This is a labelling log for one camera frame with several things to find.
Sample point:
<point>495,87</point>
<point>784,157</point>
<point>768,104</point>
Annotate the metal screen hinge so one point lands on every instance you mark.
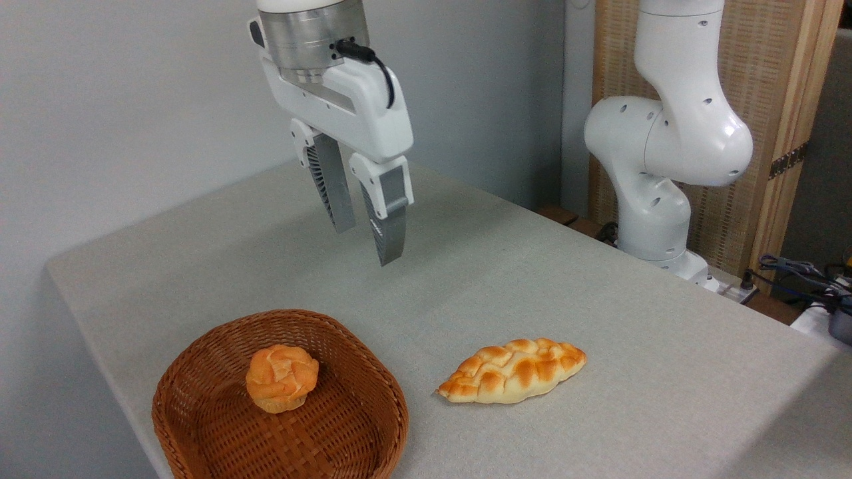
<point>789,161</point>

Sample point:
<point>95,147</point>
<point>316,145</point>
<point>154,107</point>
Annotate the round orange bun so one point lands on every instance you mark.
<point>283,379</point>

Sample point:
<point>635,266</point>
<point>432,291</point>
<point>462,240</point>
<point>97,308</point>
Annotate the white socket with black plug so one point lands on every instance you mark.
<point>739,289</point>

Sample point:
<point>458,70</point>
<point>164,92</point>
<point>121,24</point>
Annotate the woven wooden screen panel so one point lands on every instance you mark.
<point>772,66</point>

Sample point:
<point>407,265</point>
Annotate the grey tablecloth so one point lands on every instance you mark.
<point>532,266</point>

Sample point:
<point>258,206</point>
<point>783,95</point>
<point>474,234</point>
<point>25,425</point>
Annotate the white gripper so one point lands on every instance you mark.
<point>366,113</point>

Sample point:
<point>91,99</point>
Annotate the brown wooden block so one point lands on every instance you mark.
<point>558,214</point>

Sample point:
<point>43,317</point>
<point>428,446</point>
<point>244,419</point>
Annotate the long braided bread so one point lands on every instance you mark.
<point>512,372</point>

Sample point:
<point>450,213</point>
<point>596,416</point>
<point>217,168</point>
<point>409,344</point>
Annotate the white box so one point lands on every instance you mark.
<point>809,322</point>

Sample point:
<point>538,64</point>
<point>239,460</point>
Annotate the brown wicker basket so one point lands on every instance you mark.
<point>346,426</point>

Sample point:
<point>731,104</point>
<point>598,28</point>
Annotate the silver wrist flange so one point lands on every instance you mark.
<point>299,40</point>

